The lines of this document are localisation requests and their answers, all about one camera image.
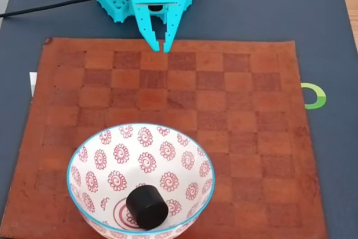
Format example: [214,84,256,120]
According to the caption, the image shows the white paper sheet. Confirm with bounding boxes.
[29,72,37,97]

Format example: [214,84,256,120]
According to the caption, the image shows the brown checkerboard leather mat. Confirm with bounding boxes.
[0,36,328,239]

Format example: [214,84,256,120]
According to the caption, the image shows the green ring sticker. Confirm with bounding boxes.
[300,82,327,110]

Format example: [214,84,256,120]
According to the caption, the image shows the white bowl with red flowers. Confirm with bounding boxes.
[66,123,215,239]

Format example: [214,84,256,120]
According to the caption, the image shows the black cylinder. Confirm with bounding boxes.
[125,185,169,231]

